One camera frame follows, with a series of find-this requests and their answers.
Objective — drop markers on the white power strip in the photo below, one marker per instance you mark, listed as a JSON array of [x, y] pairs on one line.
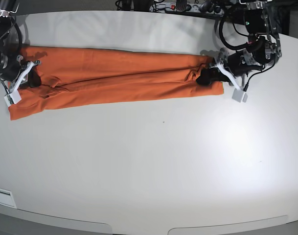
[[170, 7]]

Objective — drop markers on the white label sticker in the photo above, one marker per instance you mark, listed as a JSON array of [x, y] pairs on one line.
[[7, 199]]

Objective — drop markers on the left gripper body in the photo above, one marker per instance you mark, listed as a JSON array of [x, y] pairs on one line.
[[238, 64]]

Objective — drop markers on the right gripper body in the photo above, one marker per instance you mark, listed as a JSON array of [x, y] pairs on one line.
[[15, 64]]

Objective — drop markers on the orange T-shirt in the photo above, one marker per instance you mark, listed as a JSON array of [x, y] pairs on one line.
[[72, 77]]

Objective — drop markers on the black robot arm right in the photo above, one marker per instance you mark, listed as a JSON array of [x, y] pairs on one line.
[[11, 40]]

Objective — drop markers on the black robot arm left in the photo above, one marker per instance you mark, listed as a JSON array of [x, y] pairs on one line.
[[260, 53]]

